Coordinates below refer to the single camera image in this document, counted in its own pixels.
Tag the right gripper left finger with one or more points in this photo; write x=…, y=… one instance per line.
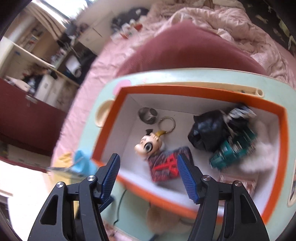
x=80, y=203

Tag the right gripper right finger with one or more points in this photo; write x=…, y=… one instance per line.
x=241, y=218

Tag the green toy car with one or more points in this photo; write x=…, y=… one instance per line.
x=234, y=149

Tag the red patterned card box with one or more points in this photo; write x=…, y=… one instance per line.
x=163, y=165

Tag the blue plastic object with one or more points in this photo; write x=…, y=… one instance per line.
x=83, y=165

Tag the mint green lap table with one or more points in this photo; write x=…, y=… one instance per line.
x=281, y=225

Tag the orange cardboard box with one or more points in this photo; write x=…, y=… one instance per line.
x=123, y=129

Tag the white drawer cabinet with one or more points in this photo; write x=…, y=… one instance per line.
x=99, y=32

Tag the pink floral duvet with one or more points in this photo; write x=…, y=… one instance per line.
x=227, y=19

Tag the cartoon head keychain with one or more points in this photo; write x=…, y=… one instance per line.
x=151, y=142

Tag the dark red corduroy pillow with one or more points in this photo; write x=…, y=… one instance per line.
x=186, y=45

